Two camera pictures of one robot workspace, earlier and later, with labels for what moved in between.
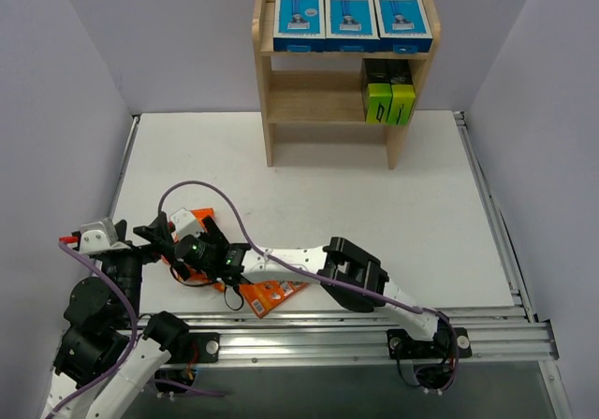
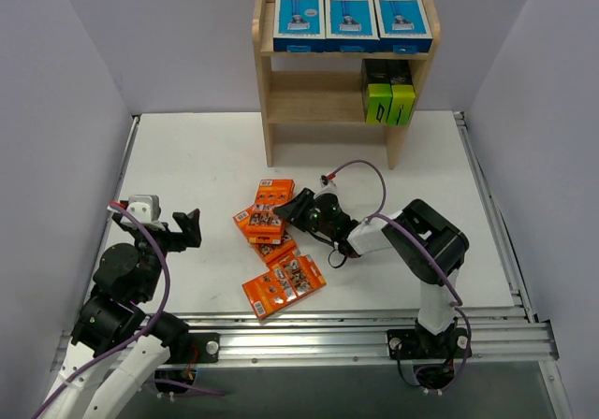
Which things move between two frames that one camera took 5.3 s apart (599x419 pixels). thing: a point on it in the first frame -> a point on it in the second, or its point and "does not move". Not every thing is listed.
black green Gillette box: x=380 y=93 does not move
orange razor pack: x=196 y=277 -> x=270 y=252
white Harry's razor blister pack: x=299 y=21 does not move
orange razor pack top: x=202 y=213 -> x=264 y=226
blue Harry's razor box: x=350 y=21 does not move
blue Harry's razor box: x=401 y=21 does not move
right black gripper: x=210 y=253 -> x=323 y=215
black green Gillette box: x=402 y=92 does not move
